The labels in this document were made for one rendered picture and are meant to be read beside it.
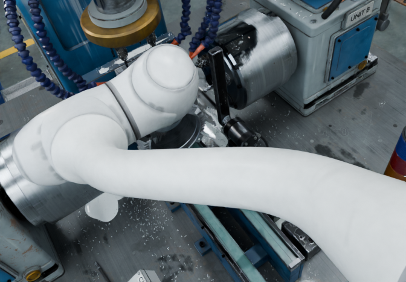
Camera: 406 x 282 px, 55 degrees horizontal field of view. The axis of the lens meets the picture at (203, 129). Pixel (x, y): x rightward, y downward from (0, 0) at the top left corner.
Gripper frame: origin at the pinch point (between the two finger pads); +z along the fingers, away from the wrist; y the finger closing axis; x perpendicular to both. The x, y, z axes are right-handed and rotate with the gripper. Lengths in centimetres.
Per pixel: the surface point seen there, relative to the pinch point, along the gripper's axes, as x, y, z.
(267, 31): -8.5, -40.4, -0.5
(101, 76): -22.1, 2.7, 7.9
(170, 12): -113, -94, 192
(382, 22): 5, -79, 7
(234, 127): 8.4, -18.4, 2.5
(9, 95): -84, 37, 130
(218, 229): 27.6, -1.4, 5.6
